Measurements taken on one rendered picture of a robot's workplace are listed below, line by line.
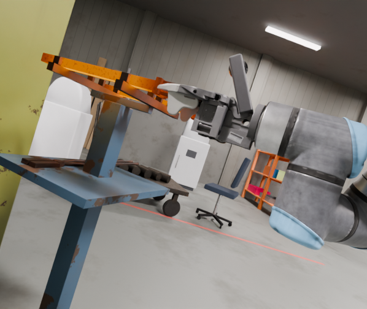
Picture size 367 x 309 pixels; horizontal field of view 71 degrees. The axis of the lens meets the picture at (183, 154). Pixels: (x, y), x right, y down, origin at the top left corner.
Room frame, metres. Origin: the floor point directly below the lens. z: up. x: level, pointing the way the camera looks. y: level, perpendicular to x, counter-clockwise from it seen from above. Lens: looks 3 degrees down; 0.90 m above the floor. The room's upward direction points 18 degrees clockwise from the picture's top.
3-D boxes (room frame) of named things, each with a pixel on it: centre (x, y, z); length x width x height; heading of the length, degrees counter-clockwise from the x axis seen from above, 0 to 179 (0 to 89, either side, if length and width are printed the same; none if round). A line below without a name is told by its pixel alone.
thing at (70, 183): (0.73, 0.22, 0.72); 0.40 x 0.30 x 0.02; 159
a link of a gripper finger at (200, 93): (0.49, 0.00, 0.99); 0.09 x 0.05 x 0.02; 83
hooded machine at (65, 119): (3.48, 1.73, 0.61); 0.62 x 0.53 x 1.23; 95
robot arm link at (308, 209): (0.44, -0.23, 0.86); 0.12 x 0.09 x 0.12; 112
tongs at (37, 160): (0.88, 0.27, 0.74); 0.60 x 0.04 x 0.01; 167
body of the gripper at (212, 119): (0.50, -0.06, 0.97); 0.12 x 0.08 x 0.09; 70
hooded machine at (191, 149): (5.53, -0.12, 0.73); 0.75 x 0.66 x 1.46; 7
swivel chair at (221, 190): (3.48, -0.67, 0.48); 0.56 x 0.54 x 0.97; 91
